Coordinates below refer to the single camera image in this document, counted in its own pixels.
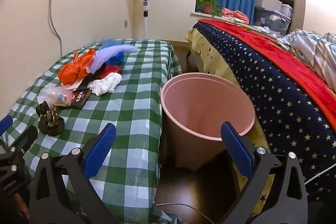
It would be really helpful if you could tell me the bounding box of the clear plastic bag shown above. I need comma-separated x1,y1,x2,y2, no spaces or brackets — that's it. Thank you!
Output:
37,86,74,107

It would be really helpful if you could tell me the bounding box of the black snack packet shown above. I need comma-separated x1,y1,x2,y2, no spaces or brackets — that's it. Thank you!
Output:
71,90,92,109

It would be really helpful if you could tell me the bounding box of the black gold wrapper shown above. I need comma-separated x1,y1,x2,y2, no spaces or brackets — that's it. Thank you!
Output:
36,101,65,135

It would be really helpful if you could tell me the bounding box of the blue plastic bag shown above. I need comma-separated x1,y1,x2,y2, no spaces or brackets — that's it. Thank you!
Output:
101,39,125,65

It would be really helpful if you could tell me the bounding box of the bed with starry blanket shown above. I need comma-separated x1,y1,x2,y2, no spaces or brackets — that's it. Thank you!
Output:
193,21,336,203

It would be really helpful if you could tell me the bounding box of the striped quilt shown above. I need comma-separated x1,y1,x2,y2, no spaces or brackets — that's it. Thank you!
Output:
276,29,336,94

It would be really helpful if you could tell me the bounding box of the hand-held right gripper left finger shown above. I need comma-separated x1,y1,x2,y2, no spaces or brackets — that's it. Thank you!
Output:
29,123,124,224

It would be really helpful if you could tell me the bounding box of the red plastic bag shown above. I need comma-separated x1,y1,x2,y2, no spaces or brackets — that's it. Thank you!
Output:
98,64,122,79

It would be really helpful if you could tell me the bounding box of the purple foam net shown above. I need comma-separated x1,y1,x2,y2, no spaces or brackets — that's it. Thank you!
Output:
89,46,139,74

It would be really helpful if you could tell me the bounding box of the yellow bed sheet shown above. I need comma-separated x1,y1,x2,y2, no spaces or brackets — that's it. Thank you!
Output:
185,28,276,219

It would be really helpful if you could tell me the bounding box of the potted green plant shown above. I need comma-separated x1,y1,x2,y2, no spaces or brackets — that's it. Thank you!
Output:
196,0,222,17

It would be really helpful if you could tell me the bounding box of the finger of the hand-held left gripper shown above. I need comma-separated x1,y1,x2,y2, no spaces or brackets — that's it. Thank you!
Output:
9,126,38,159
0,116,13,136

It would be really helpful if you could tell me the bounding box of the orange plastic bag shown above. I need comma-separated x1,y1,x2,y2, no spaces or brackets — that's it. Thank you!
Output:
58,48,96,88

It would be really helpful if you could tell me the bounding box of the white floor cable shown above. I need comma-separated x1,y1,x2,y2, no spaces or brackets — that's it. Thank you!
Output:
155,202,216,224

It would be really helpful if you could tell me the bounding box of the pink trash bin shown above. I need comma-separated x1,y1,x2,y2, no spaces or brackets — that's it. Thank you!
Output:
160,72,256,171

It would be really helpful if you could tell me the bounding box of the green checked tablecloth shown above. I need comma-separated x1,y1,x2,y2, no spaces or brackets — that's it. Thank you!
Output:
0,38,183,224

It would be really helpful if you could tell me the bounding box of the grey storage box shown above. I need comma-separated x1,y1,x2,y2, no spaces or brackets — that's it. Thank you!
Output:
255,0,282,12

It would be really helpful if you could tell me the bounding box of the clear storage bin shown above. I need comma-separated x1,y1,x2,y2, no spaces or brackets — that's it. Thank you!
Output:
254,7,292,37

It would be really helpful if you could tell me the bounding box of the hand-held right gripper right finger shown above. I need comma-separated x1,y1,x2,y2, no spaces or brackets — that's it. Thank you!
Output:
220,122,309,224

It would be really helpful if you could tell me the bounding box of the small white container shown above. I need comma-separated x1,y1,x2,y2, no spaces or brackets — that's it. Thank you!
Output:
281,4,293,18

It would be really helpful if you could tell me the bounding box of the red blanket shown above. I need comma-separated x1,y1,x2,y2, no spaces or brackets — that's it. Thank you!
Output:
197,19,336,132

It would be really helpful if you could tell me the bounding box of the pink cloth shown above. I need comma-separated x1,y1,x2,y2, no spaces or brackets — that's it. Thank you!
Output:
221,7,249,24

